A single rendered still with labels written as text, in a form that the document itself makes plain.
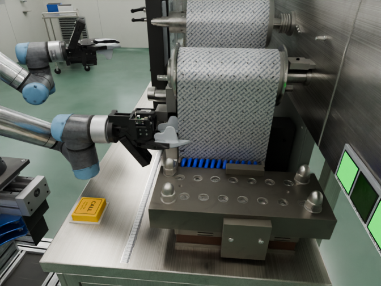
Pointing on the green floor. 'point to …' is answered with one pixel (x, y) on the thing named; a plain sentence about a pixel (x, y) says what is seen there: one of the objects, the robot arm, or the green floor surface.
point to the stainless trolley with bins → (58, 12)
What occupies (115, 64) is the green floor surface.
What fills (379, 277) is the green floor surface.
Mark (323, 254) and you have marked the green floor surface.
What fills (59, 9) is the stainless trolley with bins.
